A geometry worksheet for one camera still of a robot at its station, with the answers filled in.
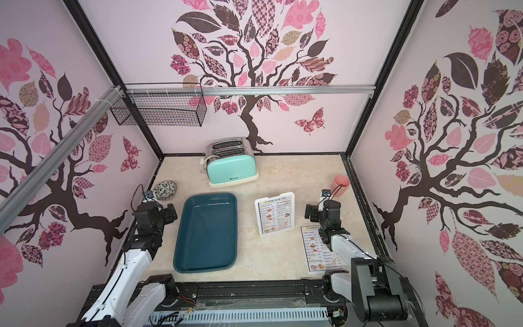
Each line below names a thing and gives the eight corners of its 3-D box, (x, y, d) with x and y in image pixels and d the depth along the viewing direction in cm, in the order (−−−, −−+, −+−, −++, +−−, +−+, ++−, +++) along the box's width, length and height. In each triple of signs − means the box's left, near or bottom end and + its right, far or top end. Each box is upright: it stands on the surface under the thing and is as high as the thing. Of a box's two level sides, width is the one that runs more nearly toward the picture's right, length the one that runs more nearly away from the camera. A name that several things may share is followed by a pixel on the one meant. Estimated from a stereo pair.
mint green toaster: (212, 190, 105) (204, 168, 92) (208, 157, 122) (200, 134, 108) (257, 180, 110) (255, 158, 96) (247, 149, 126) (244, 126, 112)
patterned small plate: (154, 200, 101) (150, 195, 97) (160, 185, 107) (157, 180, 103) (173, 200, 101) (170, 195, 97) (179, 185, 107) (176, 180, 104)
